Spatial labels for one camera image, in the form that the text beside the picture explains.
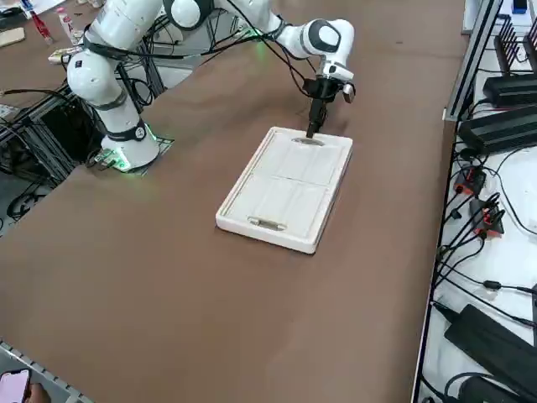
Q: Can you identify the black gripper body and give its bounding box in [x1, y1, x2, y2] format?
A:
[302, 76, 339, 102]

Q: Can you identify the white folding storage box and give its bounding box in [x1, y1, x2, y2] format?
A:
[215, 125, 354, 255]

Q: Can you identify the pink smartphone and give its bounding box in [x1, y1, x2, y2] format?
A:
[0, 368, 33, 403]

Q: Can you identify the red and black connector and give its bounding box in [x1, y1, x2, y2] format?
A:
[469, 196, 507, 240]
[455, 165, 487, 196]

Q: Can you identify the ribbed black power adapter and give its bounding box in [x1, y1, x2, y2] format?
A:
[456, 104, 537, 156]

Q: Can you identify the black antenna device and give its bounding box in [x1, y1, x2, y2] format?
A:
[493, 15, 537, 77]

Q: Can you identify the flat black power adapter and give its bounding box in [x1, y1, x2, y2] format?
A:
[482, 71, 537, 108]

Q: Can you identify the small packet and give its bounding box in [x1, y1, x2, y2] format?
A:
[47, 46, 83, 65]

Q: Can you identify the white bottle pink cap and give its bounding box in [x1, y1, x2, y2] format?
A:
[56, 6, 83, 46]

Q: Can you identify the black power brick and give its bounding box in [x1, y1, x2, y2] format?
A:
[444, 304, 537, 390]
[459, 375, 525, 403]

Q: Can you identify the red tool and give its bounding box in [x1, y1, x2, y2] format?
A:
[29, 10, 54, 45]

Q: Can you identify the beige block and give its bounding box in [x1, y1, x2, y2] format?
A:
[0, 27, 26, 48]

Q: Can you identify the aluminium profile post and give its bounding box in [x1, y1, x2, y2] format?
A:
[444, 0, 504, 123]

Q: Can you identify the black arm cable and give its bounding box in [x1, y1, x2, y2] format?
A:
[81, 23, 320, 100]

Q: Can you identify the black metal frame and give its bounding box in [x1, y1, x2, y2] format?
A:
[0, 62, 169, 190]

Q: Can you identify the aluminium rail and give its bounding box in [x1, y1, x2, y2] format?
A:
[0, 338, 91, 403]

